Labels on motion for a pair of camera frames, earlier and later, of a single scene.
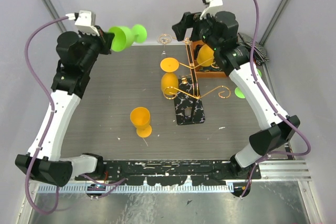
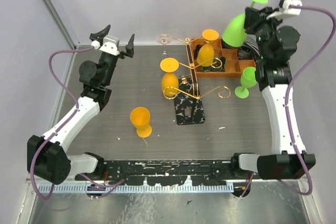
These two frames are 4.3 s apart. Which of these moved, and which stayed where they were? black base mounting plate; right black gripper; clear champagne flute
Moved: right black gripper
Stayed: clear champagne flute; black base mounting plate
